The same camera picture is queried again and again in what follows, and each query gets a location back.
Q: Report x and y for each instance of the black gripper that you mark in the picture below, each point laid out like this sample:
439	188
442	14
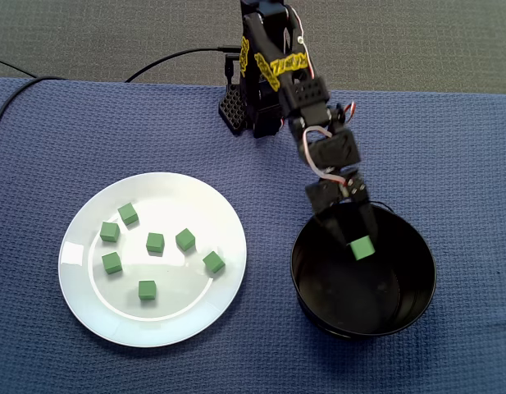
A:
327	194

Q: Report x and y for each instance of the green cube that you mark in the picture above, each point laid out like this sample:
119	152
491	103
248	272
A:
185	239
110	232
155	242
147	290
127	213
112	263
362	248
213	262

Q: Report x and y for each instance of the black robot arm with stickers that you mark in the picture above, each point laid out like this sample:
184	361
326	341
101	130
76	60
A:
277	65

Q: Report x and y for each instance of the white round plate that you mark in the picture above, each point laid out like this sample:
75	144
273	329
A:
174	197

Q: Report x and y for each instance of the black metal bucket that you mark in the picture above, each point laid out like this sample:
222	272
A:
351	303

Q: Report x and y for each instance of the blue woven table cloth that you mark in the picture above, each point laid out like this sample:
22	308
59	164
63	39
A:
461	164

